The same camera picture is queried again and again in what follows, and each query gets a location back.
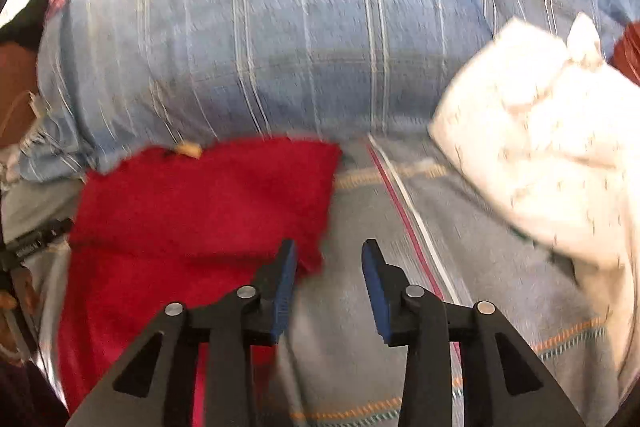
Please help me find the red cloth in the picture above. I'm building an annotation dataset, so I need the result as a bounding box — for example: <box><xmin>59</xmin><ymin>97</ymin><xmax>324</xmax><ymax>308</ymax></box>
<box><xmin>56</xmin><ymin>136</ymin><xmax>344</xmax><ymax>414</ymax></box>

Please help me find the white patterned cloth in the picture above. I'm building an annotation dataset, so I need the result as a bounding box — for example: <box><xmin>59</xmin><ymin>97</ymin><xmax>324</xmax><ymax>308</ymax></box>
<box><xmin>428</xmin><ymin>12</ymin><xmax>640</xmax><ymax>403</ymax></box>

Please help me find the dark cloth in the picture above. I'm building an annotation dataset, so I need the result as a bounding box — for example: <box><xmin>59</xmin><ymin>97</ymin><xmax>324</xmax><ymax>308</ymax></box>
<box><xmin>0</xmin><ymin>0</ymin><xmax>57</xmax><ymax>54</ymax></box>

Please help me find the grey striped bed sheet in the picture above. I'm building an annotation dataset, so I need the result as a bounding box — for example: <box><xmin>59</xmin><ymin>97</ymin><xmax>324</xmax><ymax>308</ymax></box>
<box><xmin>0</xmin><ymin>129</ymin><xmax>623</xmax><ymax>427</ymax></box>

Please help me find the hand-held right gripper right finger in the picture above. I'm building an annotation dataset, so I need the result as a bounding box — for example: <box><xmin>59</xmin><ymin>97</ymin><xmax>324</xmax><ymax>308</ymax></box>
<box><xmin>360</xmin><ymin>238</ymin><xmax>587</xmax><ymax>427</ymax></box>

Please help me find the brown wooden furniture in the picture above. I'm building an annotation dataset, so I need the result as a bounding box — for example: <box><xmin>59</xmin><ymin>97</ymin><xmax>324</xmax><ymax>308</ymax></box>
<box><xmin>0</xmin><ymin>41</ymin><xmax>42</xmax><ymax>150</ymax></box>

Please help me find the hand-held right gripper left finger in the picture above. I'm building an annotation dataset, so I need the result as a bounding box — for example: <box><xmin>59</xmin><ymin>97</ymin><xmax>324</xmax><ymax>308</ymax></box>
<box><xmin>65</xmin><ymin>238</ymin><xmax>299</xmax><ymax>427</ymax></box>

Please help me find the blue striped garment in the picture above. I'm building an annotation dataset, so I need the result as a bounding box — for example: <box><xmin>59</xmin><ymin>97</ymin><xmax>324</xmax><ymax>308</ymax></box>
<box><xmin>20</xmin><ymin>0</ymin><xmax>497</xmax><ymax>182</ymax></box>

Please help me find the reddish brown object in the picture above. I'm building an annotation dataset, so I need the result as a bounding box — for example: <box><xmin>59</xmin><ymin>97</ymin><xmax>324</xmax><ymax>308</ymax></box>
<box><xmin>611</xmin><ymin>21</ymin><xmax>640</xmax><ymax>86</ymax></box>

